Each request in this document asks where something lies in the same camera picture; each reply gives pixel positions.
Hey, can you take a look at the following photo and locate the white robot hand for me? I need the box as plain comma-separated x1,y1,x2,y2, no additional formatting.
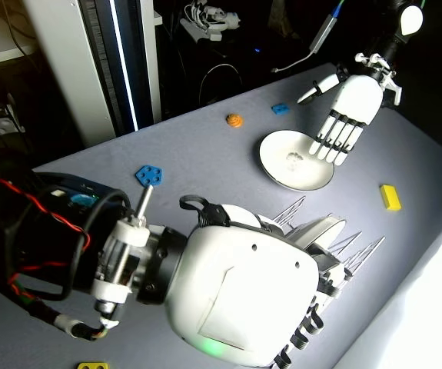
165,194,347,368
296,72,384,167

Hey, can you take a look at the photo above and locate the spare white robot hand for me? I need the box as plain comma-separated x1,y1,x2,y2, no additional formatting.
180,0,241,42

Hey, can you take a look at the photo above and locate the grey table cloth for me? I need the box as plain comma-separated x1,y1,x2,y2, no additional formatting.
0,63,442,369

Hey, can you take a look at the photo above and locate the yellow rectangular block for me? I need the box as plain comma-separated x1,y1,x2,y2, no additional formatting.
380,184,402,211

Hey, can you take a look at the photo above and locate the blue pentagon block with holes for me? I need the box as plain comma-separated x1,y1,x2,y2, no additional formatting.
135,165,165,188

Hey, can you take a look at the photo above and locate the wire dish rack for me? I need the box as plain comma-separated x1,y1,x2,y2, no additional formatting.
270,195,386,308

